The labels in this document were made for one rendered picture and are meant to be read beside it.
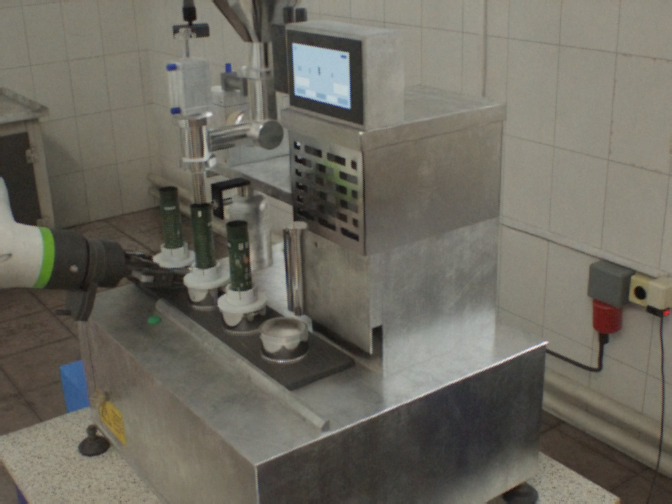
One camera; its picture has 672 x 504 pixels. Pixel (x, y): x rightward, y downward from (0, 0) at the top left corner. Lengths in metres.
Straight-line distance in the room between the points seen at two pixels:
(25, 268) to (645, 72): 1.75
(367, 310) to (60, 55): 3.94
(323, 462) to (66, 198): 4.10
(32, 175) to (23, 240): 2.92
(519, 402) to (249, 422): 0.41
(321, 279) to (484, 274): 0.23
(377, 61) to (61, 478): 0.88
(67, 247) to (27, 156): 2.87
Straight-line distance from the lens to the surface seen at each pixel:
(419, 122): 1.10
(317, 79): 1.11
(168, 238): 1.45
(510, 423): 1.31
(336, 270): 1.17
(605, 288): 2.67
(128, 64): 5.09
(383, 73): 1.05
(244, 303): 1.28
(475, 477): 1.30
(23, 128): 4.22
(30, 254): 1.34
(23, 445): 1.66
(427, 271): 1.17
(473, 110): 1.16
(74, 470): 1.56
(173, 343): 1.31
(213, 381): 1.20
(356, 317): 1.16
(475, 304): 1.26
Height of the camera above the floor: 1.61
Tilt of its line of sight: 22 degrees down
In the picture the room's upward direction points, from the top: 2 degrees counter-clockwise
